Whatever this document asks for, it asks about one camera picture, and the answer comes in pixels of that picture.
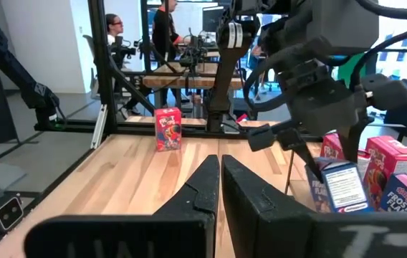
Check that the silver aluminium extrusion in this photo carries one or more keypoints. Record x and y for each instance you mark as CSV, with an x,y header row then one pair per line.
x,y
99,125

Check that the wooden workbench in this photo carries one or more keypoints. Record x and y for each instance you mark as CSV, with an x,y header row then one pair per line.
x,y
189,81

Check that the red Froot Loops cereal box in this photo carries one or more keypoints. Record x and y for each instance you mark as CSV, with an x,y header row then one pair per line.
x,y
167,129
390,165
330,147

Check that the black computer monitor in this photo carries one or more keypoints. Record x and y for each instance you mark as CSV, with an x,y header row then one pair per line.
x,y
212,18

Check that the black-framed wooden shelf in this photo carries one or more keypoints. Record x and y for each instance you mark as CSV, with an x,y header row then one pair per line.
x,y
289,168

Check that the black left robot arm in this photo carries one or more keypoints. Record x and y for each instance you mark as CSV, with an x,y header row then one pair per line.
x,y
225,82

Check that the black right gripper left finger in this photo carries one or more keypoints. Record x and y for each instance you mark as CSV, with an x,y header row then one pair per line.
x,y
135,236

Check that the black metal table frame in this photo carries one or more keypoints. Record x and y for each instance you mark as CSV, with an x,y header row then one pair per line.
x,y
101,71

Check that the green panel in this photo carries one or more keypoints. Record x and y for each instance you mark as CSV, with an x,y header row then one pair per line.
x,y
347,68

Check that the person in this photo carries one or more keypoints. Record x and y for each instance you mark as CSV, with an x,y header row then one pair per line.
x,y
162,32
114,25

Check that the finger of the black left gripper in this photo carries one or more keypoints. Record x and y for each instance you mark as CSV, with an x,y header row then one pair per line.
x,y
386,93
261,138

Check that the black two-lens camera box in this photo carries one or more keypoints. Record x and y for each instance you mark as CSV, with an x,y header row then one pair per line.
x,y
3,213

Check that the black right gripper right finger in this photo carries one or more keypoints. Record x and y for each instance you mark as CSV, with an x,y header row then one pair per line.
x,y
296,236

